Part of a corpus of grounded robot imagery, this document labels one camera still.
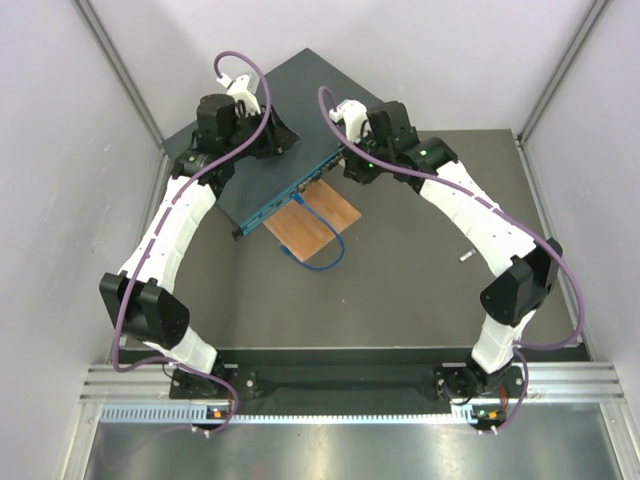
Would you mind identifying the grey slotted cable duct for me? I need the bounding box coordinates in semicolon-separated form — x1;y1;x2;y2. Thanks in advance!
99;403;481;425

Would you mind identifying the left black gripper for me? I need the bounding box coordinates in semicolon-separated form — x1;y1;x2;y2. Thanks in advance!
224;102;300;162

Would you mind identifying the aluminium frame rail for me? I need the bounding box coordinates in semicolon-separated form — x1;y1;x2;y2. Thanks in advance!
80;362;624;403

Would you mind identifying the dark blue network switch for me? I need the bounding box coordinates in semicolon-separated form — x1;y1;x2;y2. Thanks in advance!
168;49;379;236

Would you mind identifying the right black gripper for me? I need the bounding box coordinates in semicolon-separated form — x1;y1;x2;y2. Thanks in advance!
337;127;393;188

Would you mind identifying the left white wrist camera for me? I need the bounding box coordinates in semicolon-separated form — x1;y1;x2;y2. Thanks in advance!
216;73;263;116

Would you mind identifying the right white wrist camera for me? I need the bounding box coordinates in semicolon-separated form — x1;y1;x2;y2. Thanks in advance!
329;99;368;144

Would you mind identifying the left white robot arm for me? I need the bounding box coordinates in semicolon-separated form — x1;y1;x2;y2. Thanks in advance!
99;94;299;397

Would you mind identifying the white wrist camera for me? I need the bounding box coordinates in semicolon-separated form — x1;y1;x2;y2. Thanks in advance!
216;73;263;116
329;99;368;144

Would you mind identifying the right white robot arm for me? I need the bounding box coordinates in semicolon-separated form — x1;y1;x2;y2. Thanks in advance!
326;100;562;396

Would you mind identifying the wooden board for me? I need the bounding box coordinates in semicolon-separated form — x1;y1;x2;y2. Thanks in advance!
264;180;361;262

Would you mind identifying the blue ethernet cable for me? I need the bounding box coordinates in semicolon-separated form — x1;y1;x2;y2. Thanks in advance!
277;193;348;272

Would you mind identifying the silver transceiver module right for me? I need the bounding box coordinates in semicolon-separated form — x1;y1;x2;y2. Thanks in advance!
459;249;476;262

